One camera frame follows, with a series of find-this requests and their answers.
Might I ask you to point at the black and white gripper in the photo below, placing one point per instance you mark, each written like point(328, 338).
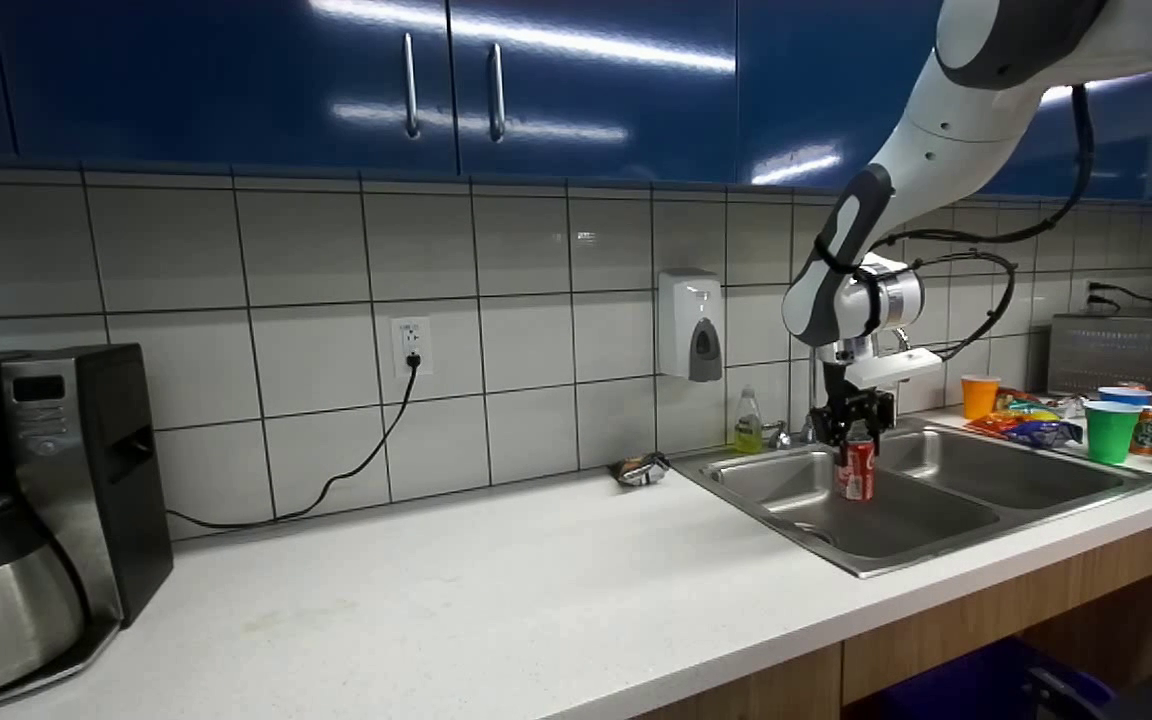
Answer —
point(863, 390)

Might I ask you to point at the red Coca-Cola can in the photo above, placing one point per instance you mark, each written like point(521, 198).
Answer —
point(858, 469)

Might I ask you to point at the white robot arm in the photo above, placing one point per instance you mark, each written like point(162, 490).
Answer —
point(960, 121)

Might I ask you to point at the stainless steel double sink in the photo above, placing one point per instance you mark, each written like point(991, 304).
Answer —
point(937, 490)

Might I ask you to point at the chrome faucet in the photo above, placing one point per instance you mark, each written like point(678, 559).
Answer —
point(801, 396)

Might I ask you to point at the clear soap dispenser bottle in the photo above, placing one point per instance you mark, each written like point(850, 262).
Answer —
point(748, 426)

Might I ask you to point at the orange plastic cup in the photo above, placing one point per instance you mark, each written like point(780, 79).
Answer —
point(976, 396)

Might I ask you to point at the colourful snack packages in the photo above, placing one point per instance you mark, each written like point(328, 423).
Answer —
point(1056, 423)

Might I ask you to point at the small metal object on counter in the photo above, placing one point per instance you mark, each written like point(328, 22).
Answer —
point(643, 469)

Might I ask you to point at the green plastic cup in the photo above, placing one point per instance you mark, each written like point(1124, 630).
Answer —
point(1108, 431)

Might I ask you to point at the steel appliance at right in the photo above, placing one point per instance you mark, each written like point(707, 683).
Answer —
point(1097, 350)

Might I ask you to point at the wooden lower cabinets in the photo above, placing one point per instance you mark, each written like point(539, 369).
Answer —
point(1089, 609)

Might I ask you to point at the blue chair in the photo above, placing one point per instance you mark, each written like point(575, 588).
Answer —
point(1009, 683)

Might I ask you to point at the blue upper cabinets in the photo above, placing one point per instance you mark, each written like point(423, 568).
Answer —
point(698, 95)

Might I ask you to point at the black coffee maker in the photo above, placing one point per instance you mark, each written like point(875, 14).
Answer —
point(78, 450)

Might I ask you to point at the white wall soap dispenser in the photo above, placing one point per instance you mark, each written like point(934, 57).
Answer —
point(688, 331)

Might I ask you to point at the white wall outlet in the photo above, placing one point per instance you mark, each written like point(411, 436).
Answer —
point(414, 347)

